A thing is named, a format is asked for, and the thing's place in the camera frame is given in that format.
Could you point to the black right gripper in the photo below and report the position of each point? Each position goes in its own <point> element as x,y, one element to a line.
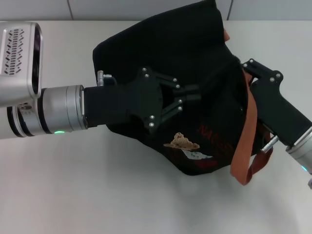
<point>275,109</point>

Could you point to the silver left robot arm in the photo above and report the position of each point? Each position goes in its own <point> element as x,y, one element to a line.
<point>61,109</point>

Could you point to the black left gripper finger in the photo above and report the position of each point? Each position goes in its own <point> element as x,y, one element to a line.
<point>193,98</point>
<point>191,90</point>

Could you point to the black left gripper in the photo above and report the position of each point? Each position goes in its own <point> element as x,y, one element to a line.
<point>109,104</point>

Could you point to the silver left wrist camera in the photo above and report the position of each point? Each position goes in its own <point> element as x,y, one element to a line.
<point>17,61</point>

